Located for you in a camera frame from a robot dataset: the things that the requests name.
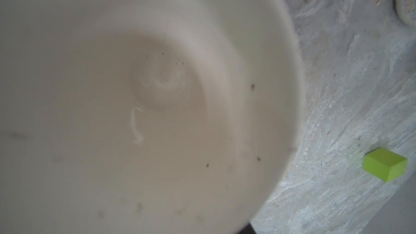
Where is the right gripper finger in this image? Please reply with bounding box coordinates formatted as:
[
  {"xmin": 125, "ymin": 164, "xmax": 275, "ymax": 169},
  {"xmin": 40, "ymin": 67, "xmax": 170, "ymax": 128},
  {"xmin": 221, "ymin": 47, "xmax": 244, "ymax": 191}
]
[{"xmin": 238, "ymin": 223, "xmax": 257, "ymax": 234}]

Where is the green small object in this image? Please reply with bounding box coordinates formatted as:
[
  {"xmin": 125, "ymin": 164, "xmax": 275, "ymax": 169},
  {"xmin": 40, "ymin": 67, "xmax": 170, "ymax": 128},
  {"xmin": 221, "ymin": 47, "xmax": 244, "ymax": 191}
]
[{"xmin": 362, "ymin": 147, "xmax": 408, "ymax": 183}]

